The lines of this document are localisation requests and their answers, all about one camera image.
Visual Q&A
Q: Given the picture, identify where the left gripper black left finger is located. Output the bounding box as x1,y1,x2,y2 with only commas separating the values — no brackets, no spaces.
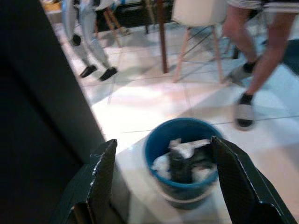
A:
50,139,118,224

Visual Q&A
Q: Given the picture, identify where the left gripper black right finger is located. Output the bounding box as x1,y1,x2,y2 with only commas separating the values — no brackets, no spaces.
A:
211,135,299,224

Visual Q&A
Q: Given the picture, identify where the blue rubbish bin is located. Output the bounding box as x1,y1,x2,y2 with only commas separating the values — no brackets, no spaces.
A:
144,117,224,210

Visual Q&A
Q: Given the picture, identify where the black rubbish bag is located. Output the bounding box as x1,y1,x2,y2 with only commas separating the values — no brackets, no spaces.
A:
168,144,218,184

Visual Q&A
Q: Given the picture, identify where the white crumpled paper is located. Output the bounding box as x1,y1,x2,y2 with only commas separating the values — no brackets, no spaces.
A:
169,138,211,157

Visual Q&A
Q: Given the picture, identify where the tall black cabinet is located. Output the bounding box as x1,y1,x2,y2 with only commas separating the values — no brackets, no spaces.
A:
0,0,106,224

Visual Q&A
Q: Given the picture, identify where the person with bare legs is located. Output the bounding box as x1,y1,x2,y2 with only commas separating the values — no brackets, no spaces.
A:
221,0,299,131

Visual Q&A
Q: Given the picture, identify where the navy blue carpet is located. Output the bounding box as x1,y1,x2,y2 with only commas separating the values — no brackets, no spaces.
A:
281,38,299,75

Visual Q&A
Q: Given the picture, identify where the silver humanoid robot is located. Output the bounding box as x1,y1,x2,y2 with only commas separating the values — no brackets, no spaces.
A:
62,0,118,82

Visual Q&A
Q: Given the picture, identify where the dark wooden table leg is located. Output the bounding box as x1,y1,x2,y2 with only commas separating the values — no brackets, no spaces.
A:
156,0,169,74

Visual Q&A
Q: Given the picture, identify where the white chair with wooden legs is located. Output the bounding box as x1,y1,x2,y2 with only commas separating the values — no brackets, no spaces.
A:
171,0,228,84

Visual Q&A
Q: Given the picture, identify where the wooden frame chair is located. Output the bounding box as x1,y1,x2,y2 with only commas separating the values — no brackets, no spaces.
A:
93,7,131,49

